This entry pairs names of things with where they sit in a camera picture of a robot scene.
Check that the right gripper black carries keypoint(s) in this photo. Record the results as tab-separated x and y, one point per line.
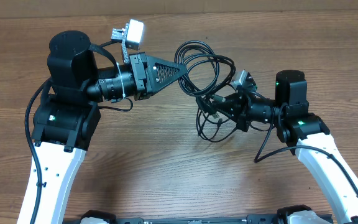
240	108

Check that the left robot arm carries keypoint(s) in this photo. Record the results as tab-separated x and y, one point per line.
115	83

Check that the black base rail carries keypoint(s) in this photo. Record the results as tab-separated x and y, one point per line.
282	216

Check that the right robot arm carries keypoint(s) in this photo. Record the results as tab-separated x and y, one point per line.
266	110

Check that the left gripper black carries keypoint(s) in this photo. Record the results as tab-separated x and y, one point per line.
144	71

